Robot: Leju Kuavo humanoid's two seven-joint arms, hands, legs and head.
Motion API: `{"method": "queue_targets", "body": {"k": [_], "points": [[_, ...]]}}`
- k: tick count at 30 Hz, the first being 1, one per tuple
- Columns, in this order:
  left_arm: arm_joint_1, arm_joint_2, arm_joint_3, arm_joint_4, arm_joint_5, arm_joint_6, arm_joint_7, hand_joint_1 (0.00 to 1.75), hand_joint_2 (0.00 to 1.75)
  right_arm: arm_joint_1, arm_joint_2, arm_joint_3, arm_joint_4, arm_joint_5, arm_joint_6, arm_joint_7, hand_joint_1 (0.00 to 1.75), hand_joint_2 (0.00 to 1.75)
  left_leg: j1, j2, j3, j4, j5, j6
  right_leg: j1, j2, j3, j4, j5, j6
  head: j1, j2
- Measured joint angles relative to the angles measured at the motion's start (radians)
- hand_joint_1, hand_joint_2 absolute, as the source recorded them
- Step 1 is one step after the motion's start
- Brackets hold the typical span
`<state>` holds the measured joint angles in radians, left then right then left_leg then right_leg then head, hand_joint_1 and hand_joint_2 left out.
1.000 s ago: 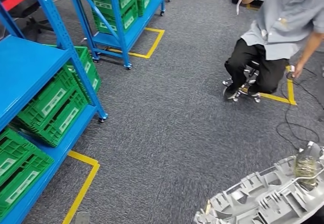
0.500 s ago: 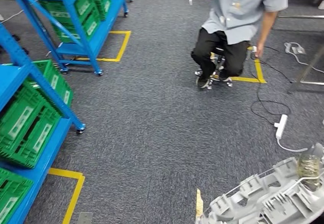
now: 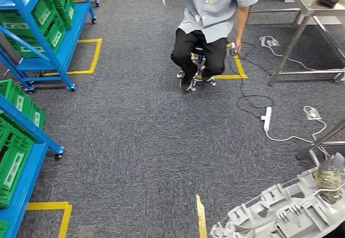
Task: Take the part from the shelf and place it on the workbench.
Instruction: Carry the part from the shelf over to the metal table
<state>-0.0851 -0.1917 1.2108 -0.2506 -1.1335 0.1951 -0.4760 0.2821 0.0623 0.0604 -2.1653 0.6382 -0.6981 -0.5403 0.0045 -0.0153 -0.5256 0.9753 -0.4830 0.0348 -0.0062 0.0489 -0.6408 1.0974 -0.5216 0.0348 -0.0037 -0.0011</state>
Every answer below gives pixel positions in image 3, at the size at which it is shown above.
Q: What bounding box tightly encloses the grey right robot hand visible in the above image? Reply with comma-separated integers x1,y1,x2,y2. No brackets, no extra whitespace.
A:
316,152,345,205

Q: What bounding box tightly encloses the silver plastic wheel cover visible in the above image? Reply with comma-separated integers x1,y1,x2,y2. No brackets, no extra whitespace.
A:
208,165,345,238

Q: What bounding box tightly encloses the blue metal shelf rack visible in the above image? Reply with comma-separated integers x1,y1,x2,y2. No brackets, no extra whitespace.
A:
0,93,65,238
67,0,100,25
0,0,91,94

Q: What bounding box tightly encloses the white power strip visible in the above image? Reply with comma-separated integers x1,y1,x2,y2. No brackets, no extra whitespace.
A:
260,106,273,132

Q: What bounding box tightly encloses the chrome wheeled stool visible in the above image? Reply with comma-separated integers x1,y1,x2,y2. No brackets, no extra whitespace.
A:
176,45,217,92

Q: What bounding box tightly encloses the person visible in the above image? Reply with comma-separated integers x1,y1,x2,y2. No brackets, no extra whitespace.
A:
162,0,259,92

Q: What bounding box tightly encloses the black robot foot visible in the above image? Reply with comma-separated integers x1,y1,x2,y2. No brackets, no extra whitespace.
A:
78,226,95,238

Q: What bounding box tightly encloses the yellow floor tape outline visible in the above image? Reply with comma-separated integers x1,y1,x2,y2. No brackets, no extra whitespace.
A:
26,201,72,238

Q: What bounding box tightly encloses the white power cable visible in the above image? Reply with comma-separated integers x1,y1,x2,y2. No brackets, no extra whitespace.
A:
265,118,330,159

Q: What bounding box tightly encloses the white adapter cable bundle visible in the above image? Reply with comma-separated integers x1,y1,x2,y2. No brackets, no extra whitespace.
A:
303,106,322,121

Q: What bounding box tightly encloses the black power cable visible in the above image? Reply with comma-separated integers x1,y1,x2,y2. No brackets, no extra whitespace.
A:
230,41,275,120

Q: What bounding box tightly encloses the white charger with cable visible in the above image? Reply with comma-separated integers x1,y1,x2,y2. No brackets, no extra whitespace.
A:
259,36,316,72

